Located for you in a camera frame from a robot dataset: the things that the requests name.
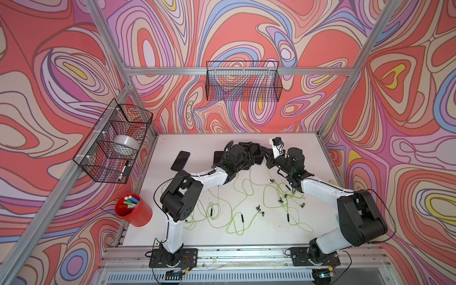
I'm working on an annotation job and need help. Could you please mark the black phone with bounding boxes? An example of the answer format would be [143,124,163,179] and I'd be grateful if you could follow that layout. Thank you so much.
[171,151,191,172]
[213,151,224,165]
[249,143,264,165]

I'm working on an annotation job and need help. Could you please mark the green earphones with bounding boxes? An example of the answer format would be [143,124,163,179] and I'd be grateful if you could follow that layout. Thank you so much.
[206,186,234,232]
[247,170,315,233]
[225,172,264,236]
[279,183,306,210]
[184,200,207,230]

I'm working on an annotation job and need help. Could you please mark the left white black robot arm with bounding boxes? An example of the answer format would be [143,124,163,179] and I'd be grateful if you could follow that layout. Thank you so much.
[160,141,263,254]

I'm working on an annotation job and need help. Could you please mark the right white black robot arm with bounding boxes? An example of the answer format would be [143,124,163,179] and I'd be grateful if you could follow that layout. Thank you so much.
[262,147,388,261]

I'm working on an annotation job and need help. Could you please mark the black marker in basket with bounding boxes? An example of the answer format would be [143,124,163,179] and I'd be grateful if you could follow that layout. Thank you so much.
[119,160,130,179]

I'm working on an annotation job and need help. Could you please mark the white tape roll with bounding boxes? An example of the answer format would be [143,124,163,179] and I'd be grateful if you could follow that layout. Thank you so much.
[112,135,140,154]

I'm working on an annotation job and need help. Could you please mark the red cup with markers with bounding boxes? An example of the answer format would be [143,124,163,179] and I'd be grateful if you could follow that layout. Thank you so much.
[115,193,153,228]

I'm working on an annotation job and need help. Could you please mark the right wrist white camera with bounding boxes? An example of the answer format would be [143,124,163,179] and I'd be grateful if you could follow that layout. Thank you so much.
[271,137,285,158]

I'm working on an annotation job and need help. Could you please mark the back black wire basket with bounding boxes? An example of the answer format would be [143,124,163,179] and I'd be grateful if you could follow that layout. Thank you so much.
[205,59,283,102]

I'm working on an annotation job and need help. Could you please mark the black wire basket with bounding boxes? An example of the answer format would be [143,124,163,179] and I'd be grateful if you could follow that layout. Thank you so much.
[73,99,153,184]
[205,59,283,102]

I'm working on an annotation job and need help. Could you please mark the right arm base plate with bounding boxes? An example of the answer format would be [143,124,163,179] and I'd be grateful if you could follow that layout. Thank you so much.
[285,247,341,268]

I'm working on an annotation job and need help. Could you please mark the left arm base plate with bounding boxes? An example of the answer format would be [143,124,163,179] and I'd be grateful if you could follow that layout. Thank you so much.
[149,248,198,269]

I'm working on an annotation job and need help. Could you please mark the left black wire basket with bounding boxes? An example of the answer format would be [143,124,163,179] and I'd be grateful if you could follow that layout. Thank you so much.
[73,99,153,184]

